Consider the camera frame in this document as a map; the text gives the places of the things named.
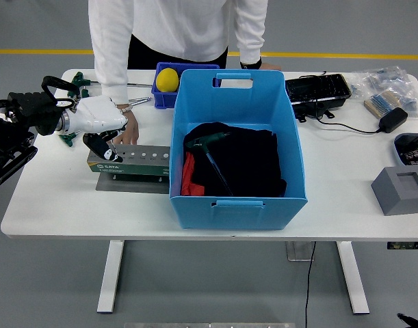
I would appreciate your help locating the person's right hand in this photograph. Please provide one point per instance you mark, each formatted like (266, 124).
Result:
(132, 130)

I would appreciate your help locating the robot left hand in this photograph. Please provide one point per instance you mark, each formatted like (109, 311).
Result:
(95, 114)

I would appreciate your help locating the person's left hand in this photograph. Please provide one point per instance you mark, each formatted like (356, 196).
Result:
(270, 67)

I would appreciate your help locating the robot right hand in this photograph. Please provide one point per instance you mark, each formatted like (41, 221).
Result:
(412, 321)

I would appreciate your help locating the person's right forearm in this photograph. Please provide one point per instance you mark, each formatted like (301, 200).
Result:
(109, 75)

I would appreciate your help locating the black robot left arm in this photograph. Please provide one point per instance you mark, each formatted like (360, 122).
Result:
(20, 109)

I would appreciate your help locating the person's left forearm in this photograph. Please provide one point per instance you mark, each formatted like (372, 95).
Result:
(249, 48)

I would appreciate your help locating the grey green tool rack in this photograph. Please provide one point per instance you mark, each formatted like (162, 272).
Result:
(140, 164)

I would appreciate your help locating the large light blue plastic box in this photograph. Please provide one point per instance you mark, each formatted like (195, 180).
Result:
(243, 215)

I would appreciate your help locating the small dark blue bin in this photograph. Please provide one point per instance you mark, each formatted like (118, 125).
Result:
(164, 99)

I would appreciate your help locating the black ribbed tray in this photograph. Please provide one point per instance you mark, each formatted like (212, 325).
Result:
(318, 89)

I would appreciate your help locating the red cloth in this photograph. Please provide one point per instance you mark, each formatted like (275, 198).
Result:
(188, 171)

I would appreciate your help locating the white table leg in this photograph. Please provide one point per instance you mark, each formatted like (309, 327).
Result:
(352, 276)
(109, 276)

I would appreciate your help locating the black desk control panel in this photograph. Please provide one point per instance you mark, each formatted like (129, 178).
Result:
(407, 245)

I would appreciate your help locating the black cloth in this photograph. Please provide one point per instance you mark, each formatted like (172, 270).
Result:
(253, 160)

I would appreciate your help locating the person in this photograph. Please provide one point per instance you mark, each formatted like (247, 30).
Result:
(174, 27)

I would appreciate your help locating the clear plastic parts bags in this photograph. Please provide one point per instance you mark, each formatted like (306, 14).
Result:
(383, 77)

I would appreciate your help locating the taped resistor strip bundle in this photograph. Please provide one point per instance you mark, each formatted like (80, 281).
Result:
(381, 102)

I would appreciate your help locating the grey hollow block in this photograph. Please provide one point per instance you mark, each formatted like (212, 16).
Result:
(396, 198)

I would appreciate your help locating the black power adapter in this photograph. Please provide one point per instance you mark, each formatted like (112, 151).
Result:
(393, 119)

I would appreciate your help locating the metal plate under table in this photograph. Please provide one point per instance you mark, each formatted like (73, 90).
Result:
(297, 251)

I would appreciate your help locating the small light blue bin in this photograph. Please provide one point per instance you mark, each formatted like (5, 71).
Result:
(397, 150)

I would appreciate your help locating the loose circuit parts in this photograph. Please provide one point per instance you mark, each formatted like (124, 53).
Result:
(415, 153)

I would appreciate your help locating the grey metal base plate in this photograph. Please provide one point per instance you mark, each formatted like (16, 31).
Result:
(133, 186)

